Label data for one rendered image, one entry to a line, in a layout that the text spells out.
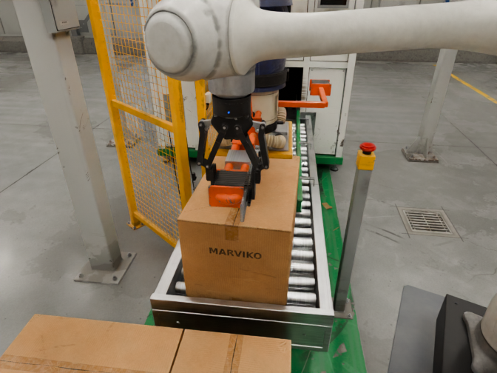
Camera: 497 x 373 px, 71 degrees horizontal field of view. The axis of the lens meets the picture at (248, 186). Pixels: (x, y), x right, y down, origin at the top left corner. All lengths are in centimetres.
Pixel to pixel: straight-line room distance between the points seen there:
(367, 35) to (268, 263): 92
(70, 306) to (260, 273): 142
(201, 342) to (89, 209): 120
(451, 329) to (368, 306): 121
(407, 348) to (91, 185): 173
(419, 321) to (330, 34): 98
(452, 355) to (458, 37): 77
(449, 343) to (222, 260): 73
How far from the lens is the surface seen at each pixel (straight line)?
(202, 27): 45
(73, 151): 212
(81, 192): 224
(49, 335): 157
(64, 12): 195
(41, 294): 260
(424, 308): 132
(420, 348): 121
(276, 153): 120
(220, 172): 79
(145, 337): 144
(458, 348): 112
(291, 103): 135
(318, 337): 149
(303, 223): 193
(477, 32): 63
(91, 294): 247
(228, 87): 65
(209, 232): 124
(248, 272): 132
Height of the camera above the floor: 165
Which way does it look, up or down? 30 degrees down
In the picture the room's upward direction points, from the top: straight up
